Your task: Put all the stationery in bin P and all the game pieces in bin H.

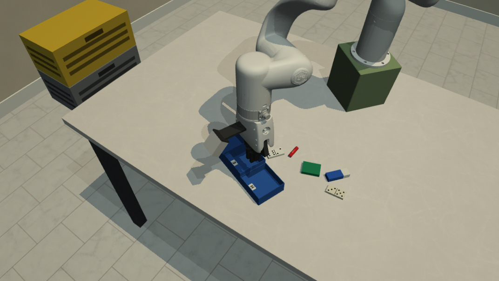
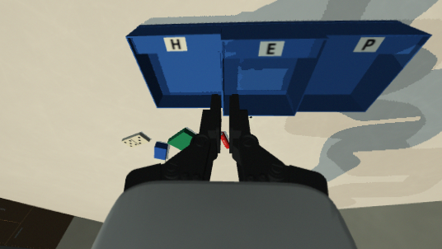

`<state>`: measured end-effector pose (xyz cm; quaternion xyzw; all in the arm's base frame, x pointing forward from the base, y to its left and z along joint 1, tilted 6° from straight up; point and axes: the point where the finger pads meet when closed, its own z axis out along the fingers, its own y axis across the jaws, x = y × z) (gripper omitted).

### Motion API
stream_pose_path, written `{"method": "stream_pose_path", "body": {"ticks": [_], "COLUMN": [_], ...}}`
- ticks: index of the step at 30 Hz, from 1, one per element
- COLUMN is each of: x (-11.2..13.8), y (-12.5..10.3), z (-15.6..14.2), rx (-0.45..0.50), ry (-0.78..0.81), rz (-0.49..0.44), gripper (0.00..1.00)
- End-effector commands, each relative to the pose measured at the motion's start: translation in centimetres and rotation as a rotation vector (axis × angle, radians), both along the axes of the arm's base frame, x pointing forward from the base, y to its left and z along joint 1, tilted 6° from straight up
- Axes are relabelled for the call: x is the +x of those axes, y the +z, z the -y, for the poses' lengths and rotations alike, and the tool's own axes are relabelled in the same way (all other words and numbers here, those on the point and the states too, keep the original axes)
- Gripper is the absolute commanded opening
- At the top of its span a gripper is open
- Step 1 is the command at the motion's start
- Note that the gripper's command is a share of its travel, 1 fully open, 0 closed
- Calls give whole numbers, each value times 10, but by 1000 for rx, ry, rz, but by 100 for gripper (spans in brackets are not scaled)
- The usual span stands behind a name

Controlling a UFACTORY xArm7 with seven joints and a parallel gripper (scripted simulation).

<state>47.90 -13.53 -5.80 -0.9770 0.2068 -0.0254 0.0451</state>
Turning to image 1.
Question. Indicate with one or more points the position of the red aaa battery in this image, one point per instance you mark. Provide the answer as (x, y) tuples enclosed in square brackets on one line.
[(293, 151)]

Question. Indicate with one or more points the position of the blue rack of bins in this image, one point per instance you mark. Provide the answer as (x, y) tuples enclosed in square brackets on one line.
[(257, 178)]

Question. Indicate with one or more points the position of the white domino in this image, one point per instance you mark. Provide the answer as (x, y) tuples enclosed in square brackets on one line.
[(275, 153)]

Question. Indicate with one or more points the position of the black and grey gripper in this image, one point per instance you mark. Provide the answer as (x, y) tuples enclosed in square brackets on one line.
[(258, 135)]

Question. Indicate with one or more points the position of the grey and cream domino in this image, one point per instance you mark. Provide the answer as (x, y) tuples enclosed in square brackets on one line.
[(332, 190)]

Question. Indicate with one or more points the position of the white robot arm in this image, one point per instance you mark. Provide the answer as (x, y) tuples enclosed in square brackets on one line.
[(278, 64)]

